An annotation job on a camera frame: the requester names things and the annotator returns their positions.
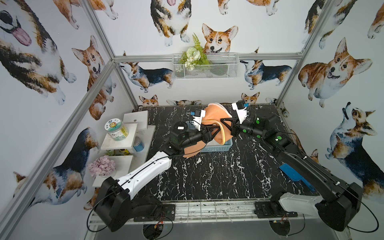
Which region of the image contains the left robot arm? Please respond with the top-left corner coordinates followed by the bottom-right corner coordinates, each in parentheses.
top-left (92, 122), bottom-right (225, 232)

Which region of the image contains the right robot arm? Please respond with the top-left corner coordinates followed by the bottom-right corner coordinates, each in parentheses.
top-left (221, 115), bottom-right (363, 232)

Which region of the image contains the light blue perforated plastic basket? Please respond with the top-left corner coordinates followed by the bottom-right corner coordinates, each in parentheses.
top-left (184, 139), bottom-right (233, 155)

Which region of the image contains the green artificial fern plant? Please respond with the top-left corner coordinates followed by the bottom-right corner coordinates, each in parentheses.
top-left (179, 33), bottom-right (211, 71)

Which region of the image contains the blue flat tool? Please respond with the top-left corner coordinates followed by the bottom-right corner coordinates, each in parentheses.
top-left (279, 164), bottom-right (316, 192)

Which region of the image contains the white tiered wooden shelf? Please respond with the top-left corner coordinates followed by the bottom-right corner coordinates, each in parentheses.
top-left (101, 111), bottom-right (156, 179)

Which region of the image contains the green labelled round jar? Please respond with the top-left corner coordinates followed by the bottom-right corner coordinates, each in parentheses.
top-left (104, 118), bottom-right (129, 141)

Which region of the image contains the pink flower bunch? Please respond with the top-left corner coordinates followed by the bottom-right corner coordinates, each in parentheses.
top-left (88, 156), bottom-right (116, 178)

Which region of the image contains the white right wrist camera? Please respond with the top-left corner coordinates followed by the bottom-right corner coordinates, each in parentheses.
top-left (232, 100), bottom-right (249, 124)

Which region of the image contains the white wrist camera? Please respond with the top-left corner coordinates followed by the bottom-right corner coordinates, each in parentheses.
top-left (232, 100), bottom-right (249, 124)
top-left (191, 110), bottom-right (206, 131)

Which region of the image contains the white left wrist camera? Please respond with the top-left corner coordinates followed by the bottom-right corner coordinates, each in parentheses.
top-left (191, 110), bottom-right (206, 131)

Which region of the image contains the white wire wall basket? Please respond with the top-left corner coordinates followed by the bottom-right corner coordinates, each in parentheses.
top-left (172, 53), bottom-right (240, 80)

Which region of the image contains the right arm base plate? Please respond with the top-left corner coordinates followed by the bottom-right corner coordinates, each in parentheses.
top-left (254, 201), bottom-right (298, 219)

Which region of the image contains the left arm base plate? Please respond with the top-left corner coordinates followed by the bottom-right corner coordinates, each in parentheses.
top-left (134, 204), bottom-right (176, 222)

